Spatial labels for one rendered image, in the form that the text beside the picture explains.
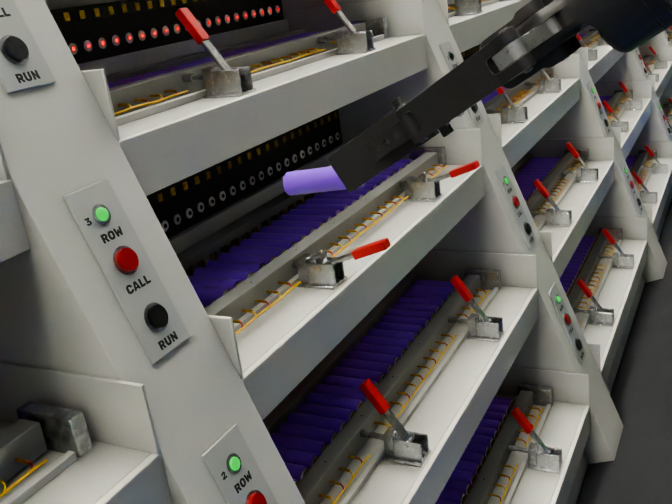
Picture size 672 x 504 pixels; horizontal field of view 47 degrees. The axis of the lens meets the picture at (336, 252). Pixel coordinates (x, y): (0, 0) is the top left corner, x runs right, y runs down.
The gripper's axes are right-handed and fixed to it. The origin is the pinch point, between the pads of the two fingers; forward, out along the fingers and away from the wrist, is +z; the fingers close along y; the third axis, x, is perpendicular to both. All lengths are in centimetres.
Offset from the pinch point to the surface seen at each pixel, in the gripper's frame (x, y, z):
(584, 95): 13, -122, 16
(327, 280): 7.1, -8.4, 16.8
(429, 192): 7.0, -35.1, 16.4
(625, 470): 57, -49, 22
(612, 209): 37, -122, 24
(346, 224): 4.2, -20.9, 19.7
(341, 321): 10.9, -7.2, 17.2
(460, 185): 8.8, -42.1, 15.7
